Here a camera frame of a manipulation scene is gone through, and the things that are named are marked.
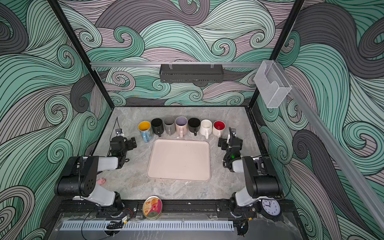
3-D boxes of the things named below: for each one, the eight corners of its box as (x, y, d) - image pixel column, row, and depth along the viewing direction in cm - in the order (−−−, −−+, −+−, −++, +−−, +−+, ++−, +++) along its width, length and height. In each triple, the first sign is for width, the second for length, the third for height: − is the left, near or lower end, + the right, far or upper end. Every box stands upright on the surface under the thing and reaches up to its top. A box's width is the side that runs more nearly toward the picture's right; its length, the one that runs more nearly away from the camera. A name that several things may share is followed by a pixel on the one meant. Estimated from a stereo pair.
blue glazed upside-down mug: (139, 144, 99) (135, 135, 91) (143, 130, 107) (139, 120, 99) (151, 144, 99) (147, 135, 91) (153, 130, 107) (150, 120, 99)
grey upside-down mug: (164, 138, 103) (162, 129, 95) (166, 126, 110) (164, 116, 102) (175, 138, 103) (174, 129, 95) (176, 126, 110) (175, 116, 102)
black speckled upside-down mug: (152, 137, 103) (149, 129, 96) (154, 126, 110) (151, 118, 102) (163, 137, 103) (161, 129, 96) (164, 126, 110) (162, 118, 102)
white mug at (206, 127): (200, 140, 102) (200, 133, 96) (199, 126, 110) (200, 119, 104) (212, 140, 102) (213, 133, 96) (210, 126, 110) (211, 119, 104)
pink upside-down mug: (175, 140, 102) (174, 130, 93) (176, 126, 110) (175, 116, 101) (187, 140, 102) (187, 130, 93) (187, 126, 110) (187, 116, 101)
